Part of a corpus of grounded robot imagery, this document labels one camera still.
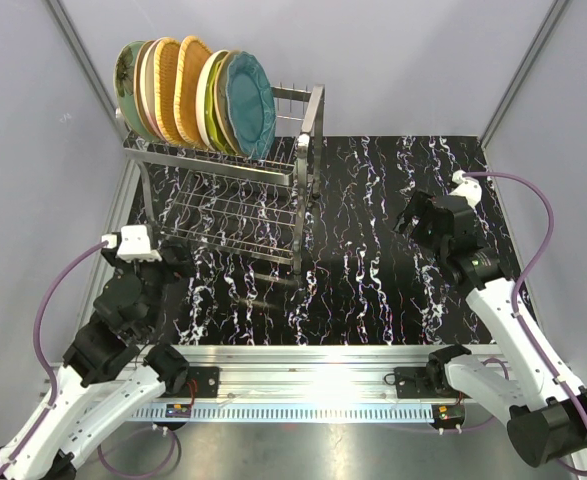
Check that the peach bird plate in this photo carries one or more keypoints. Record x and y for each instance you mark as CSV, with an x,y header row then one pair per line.
x,y
147,128
221,101

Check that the cream round plate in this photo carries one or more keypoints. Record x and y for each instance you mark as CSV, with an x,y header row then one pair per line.
x,y
200,97

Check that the mint green flower plate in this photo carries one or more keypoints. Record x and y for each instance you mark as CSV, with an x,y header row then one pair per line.
x,y
124,85

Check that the black marble pattern mat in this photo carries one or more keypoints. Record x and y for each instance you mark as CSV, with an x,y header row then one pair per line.
x,y
360,283

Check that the cream and pink plate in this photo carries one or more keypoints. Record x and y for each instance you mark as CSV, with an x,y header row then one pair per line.
x,y
147,88

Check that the wooden plate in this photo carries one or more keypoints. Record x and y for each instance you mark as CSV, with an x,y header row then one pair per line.
x,y
165,61

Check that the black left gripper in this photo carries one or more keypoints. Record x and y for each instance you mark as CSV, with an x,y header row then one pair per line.
x,y
173,270

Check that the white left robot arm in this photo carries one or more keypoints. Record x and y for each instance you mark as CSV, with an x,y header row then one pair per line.
x,y
73,419

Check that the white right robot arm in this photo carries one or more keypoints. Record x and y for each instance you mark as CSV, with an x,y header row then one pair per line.
x,y
544,408

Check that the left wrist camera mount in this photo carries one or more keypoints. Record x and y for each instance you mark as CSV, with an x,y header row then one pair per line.
x,y
133,243

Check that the teal scalloped plate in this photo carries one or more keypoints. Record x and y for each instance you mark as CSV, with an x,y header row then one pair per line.
x,y
250,104

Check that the stainless steel dish rack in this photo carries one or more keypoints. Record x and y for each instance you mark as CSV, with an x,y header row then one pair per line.
x,y
252,207

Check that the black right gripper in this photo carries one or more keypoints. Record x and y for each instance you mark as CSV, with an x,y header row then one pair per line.
x,y
420,205

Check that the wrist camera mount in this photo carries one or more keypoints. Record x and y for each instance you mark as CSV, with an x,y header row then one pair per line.
x,y
467,188
133,243

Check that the aluminium mounting rail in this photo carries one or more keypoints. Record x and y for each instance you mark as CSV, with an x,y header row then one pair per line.
x,y
380,384

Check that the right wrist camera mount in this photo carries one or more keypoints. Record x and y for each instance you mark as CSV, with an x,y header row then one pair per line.
x,y
467,188

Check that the yellow green plate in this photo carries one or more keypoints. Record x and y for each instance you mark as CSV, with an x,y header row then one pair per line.
x,y
214,132

